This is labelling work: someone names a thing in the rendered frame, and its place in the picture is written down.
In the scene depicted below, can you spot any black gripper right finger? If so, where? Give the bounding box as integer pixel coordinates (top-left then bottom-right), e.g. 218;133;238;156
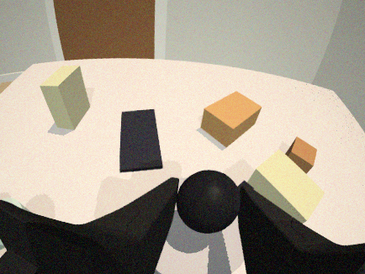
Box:
237;185;365;274

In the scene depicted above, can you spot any glass french press with black handle and plunger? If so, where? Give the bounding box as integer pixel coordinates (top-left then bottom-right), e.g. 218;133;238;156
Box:
153;170;251;274

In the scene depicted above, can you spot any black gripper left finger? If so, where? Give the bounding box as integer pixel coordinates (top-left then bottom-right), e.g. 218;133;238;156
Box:
0;177;179;274

